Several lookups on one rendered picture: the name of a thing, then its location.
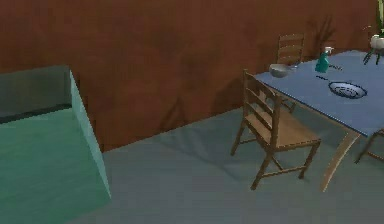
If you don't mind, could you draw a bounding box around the teal spray bottle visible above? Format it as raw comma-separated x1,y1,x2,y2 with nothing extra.
314,46,335,74

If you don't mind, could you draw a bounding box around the blue top dining table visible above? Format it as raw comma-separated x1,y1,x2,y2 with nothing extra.
255,49,384,193

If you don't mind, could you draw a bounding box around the white patterned plate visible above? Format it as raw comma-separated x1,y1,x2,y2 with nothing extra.
328,81,368,100

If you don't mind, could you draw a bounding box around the green counter block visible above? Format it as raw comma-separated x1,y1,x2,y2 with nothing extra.
0,65,112,224

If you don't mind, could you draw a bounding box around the brown wooden chair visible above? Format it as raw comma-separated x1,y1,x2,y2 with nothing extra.
276,32,306,114
230,69,322,191
354,128,384,165

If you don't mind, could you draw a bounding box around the grey metal bowl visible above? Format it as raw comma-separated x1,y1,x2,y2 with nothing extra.
268,63,292,79

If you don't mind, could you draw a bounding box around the house plant in white pot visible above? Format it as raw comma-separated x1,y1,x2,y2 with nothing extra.
362,0,384,66

